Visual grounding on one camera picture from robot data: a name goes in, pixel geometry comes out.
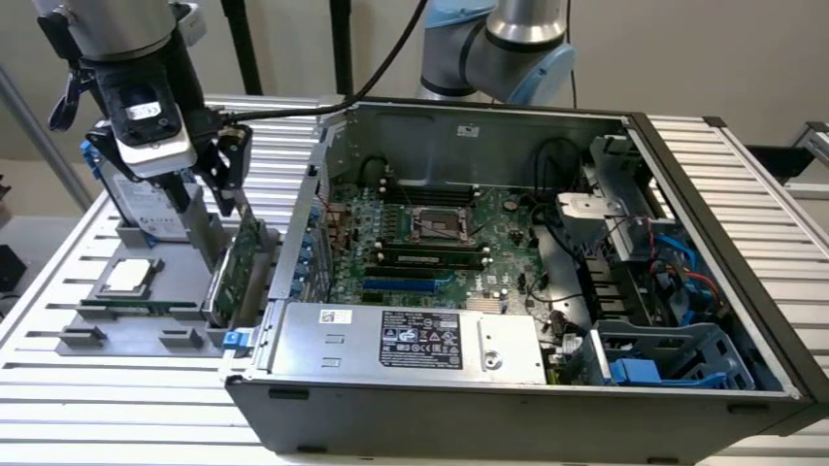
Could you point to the green motherboard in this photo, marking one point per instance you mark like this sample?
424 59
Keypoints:
509 242

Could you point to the black expansion slot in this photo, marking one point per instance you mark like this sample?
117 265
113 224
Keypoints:
405 272

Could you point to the hard disk with blue rails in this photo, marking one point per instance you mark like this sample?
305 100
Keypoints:
146 213

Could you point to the grey parts rack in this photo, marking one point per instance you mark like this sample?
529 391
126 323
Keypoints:
143 340

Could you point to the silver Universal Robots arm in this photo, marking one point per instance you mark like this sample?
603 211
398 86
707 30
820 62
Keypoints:
110 24

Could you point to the installed RAM stick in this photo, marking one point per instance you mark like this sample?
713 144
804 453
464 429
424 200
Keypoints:
434 260

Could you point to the green RAM stick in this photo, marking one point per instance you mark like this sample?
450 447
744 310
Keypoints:
130 305

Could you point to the black table corner cap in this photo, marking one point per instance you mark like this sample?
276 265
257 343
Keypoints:
715 122

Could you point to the silver power supply unit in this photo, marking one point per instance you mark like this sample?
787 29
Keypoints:
362 340

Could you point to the aluminium frame rail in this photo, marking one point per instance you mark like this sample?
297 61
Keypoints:
810 160

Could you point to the blue-grey plastic disk bay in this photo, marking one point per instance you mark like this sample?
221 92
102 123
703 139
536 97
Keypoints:
707 340

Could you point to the black tripod pole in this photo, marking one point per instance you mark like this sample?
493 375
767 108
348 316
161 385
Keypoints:
245 48
340 48

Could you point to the black RAM slot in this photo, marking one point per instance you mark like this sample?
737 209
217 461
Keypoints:
428 248
428 194

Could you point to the blue expansion slot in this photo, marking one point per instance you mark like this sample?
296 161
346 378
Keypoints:
398 284

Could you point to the silver chipset heat sink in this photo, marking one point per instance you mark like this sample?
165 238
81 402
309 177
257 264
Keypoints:
485 305

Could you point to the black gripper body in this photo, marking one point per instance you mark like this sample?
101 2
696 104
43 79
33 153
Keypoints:
189 89

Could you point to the black open PC case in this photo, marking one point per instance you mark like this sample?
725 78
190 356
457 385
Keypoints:
453 417

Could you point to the green graphics card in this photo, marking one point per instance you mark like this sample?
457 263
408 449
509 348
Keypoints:
237 272

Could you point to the CPU socket with metal frame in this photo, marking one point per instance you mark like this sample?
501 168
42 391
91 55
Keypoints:
444 225

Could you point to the small black box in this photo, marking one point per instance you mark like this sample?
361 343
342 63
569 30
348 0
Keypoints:
10 269

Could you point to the silver metal drive cage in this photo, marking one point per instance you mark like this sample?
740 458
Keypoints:
616 194

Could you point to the white wrist camera with mount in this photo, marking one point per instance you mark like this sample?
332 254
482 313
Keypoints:
155 155

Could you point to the blue plastic latch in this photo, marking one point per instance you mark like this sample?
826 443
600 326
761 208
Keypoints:
234 340

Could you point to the slanted aluminium post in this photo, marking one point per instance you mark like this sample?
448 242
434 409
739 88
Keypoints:
39 136

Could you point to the black flat bracket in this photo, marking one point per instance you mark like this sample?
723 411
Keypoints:
774 162

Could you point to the silver CPU chip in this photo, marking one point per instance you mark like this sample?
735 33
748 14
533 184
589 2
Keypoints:
133 274

